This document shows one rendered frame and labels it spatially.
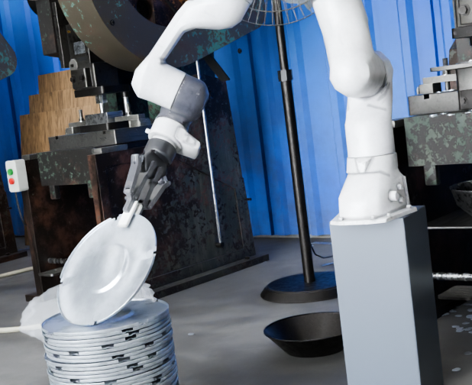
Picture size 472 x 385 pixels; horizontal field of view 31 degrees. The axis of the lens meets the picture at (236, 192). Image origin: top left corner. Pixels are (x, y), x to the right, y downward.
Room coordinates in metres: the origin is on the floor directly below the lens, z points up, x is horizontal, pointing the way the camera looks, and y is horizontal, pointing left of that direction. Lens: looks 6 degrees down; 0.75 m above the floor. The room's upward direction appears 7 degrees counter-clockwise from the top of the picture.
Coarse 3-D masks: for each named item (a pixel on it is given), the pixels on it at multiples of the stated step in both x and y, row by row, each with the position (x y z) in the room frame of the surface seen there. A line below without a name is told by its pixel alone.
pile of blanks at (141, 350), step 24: (168, 312) 1.92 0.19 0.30; (48, 336) 1.84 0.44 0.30; (72, 336) 1.79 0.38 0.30; (96, 336) 1.78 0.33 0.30; (120, 336) 1.79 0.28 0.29; (144, 336) 1.82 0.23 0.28; (168, 336) 1.91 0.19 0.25; (48, 360) 1.88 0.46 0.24; (72, 360) 1.80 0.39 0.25; (96, 360) 1.78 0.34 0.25; (120, 360) 1.80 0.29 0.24; (144, 360) 1.84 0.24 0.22; (168, 360) 1.90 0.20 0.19; (72, 384) 1.80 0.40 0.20; (96, 384) 1.78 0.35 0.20; (120, 384) 1.79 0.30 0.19; (144, 384) 1.83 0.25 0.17; (168, 384) 1.86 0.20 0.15
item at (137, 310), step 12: (132, 300) 2.06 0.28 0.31; (144, 300) 2.04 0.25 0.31; (120, 312) 1.92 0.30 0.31; (132, 312) 1.92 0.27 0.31; (144, 312) 1.92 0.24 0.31; (156, 312) 1.90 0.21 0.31; (48, 324) 1.92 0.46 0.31; (60, 324) 1.91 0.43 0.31; (72, 324) 1.90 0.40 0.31; (96, 324) 1.86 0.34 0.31; (108, 324) 1.85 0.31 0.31; (120, 324) 1.84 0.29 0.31; (132, 324) 1.80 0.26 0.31
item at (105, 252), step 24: (120, 216) 2.03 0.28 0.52; (96, 240) 2.03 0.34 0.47; (120, 240) 1.97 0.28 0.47; (144, 240) 1.92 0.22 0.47; (72, 264) 2.02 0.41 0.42; (96, 264) 1.96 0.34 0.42; (120, 264) 1.91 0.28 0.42; (144, 264) 1.87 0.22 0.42; (72, 288) 1.97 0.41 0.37; (96, 288) 1.90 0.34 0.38; (120, 288) 1.87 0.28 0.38; (72, 312) 1.91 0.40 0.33; (96, 312) 1.86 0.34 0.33
